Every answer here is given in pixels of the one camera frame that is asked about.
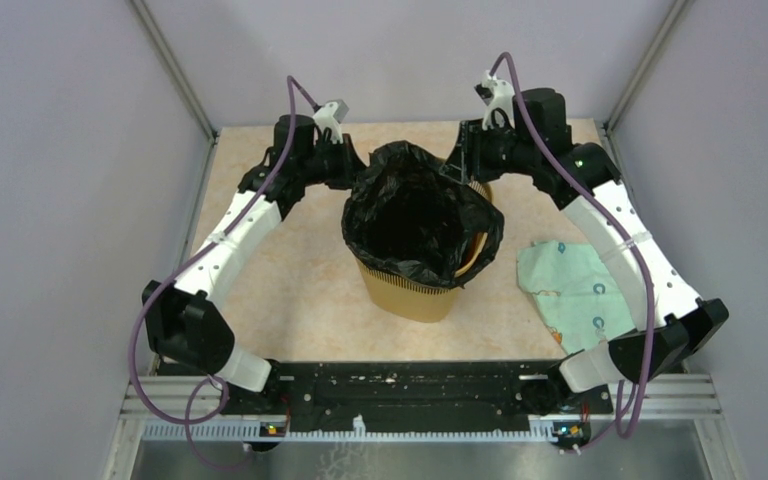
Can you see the black plastic trash bag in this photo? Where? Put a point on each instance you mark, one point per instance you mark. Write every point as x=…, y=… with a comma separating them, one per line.
x=403, y=217

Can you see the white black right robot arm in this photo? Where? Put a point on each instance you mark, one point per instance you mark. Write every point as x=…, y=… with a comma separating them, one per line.
x=672, y=321

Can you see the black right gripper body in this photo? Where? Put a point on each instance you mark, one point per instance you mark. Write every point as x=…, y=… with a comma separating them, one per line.
x=496, y=152

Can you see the aluminium frame post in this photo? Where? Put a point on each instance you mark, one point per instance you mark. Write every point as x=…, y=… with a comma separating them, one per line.
x=648, y=60
x=166, y=56

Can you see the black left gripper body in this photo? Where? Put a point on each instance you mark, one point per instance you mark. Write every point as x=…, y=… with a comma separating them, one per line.
x=332, y=163

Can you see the right aluminium frame post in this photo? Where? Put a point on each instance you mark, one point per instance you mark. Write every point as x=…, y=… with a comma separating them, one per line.
x=648, y=60

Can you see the left aluminium frame post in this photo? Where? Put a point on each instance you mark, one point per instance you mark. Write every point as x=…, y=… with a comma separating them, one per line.
x=166, y=56

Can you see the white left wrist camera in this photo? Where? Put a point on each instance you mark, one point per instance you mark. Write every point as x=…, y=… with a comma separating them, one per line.
x=328, y=119

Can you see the yellow ribbed trash bin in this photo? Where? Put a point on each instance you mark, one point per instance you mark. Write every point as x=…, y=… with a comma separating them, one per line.
x=413, y=301

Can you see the light green patterned cloth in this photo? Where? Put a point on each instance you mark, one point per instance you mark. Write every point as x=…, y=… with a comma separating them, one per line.
x=577, y=299

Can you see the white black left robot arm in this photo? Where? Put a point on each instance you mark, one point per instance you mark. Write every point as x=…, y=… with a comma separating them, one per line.
x=183, y=319

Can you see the grey slotted cable duct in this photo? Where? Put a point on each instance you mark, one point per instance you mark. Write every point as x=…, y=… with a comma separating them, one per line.
x=250, y=431

